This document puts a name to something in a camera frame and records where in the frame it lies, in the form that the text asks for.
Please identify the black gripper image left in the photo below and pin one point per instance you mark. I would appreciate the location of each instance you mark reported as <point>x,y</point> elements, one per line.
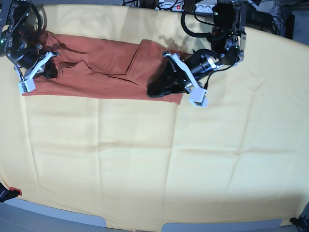
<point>27,58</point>

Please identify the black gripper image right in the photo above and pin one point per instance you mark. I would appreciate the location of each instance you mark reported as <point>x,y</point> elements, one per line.
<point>169,78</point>

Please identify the salmon red T-shirt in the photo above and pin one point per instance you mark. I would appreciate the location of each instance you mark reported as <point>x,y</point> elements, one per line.
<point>99,68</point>

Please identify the white power strip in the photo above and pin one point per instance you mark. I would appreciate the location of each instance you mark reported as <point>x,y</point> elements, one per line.
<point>202,7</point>

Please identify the pale yellow table cloth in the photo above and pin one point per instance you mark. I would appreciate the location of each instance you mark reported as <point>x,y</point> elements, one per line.
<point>143,164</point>

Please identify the black power adapter box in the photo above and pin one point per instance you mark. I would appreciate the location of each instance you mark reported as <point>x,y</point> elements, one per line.
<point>257,18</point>

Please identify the red black clamp left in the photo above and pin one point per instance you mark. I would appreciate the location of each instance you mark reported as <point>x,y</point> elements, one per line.
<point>7,194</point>

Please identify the black clamp right corner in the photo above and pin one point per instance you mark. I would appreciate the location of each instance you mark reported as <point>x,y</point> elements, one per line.
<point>301,223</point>

